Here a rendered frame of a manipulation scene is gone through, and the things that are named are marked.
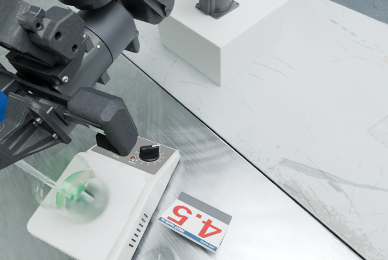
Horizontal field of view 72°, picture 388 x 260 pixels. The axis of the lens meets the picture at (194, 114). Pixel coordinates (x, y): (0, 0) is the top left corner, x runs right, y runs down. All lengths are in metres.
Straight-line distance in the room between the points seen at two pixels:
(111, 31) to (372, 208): 0.43
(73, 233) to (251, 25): 0.44
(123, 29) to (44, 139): 0.13
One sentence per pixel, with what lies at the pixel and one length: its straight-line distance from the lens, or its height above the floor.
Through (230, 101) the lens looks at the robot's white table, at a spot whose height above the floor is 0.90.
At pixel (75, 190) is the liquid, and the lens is 0.37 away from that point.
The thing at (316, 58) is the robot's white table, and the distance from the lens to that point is 0.65.
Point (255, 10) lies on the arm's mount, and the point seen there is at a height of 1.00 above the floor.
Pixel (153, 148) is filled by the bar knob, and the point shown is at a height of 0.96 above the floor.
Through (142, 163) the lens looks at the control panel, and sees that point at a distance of 0.42.
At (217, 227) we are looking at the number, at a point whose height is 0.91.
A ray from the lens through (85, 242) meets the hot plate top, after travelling 0.38.
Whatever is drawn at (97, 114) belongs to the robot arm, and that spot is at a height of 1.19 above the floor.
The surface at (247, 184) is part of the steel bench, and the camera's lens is 0.46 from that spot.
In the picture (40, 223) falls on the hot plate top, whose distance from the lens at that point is 0.42.
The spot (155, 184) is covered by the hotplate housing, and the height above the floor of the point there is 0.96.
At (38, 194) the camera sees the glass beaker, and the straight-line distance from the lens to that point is 0.35.
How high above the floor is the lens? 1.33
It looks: 56 degrees down
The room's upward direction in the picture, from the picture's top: 9 degrees counter-clockwise
